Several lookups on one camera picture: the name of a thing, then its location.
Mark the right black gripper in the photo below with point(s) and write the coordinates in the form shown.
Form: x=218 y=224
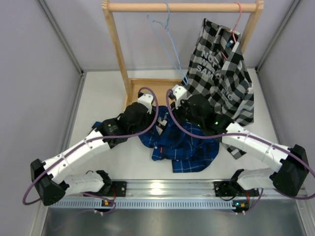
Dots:
x=183 y=104

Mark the pink wire hanger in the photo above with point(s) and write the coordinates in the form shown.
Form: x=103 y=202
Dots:
x=238 y=19

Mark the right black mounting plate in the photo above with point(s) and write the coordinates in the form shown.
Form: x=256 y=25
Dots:
x=222 y=189

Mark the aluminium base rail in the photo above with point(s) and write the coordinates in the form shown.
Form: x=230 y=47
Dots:
x=159 y=189

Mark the wooden clothes rack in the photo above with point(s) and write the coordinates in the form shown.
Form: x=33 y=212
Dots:
x=159 y=85

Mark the aluminium frame post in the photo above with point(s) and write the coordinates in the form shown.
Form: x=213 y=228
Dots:
x=280 y=29
x=59 y=34

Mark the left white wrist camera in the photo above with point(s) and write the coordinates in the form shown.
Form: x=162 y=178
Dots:
x=146 y=100

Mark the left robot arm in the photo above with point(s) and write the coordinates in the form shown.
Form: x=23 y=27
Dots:
x=54 y=178

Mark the black mounting plate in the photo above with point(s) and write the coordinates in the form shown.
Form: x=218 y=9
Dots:
x=222 y=189
x=117 y=189

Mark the perforated cable duct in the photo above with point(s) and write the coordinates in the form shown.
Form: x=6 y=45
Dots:
x=150 y=204

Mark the right aluminium frame post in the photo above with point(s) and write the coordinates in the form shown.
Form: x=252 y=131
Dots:
x=280 y=29

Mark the blue plaid shirt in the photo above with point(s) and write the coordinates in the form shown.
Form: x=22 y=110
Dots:
x=187 y=153

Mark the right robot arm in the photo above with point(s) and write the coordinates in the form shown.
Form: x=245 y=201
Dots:
x=287 y=167

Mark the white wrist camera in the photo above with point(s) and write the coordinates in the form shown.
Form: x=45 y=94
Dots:
x=178 y=93
x=146 y=100

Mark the black white checkered shirt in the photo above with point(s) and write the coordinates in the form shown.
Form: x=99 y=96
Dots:
x=218 y=75

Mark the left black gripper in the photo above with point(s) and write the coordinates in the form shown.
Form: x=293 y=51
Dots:
x=150 y=118

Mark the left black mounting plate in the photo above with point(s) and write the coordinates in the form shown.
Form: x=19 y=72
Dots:
x=117 y=189

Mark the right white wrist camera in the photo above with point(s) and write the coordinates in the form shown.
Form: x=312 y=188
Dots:
x=178 y=93

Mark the left aluminium frame post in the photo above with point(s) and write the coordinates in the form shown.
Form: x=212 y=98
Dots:
x=59 y=34

